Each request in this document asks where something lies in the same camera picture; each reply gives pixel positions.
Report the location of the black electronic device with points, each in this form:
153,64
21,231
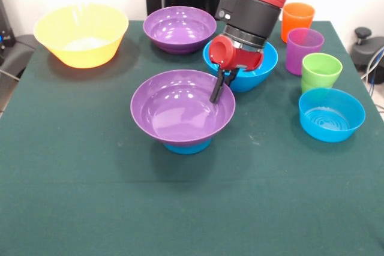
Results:
6,22

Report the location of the black knobbed equipment base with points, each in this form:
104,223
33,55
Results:
366,52

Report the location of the purple cup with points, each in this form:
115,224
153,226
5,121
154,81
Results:
300,55

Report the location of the large deep blue bowl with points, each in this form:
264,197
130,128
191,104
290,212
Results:
255,79

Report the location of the dark green tablecloth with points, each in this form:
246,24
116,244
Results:
192,193

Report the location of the green cup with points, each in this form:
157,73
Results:
306,87
322,71

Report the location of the purple bowl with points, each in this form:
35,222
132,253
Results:
180,28
180,112

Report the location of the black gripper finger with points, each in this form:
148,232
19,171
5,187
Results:
218,88
229,77

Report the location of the yellow bowl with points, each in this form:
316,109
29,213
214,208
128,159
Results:
81,34

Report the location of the orange cup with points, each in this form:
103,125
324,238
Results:
300,22

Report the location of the small blue bowl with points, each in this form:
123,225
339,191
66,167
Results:
330,118
187,149

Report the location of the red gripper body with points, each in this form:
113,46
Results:
240,59

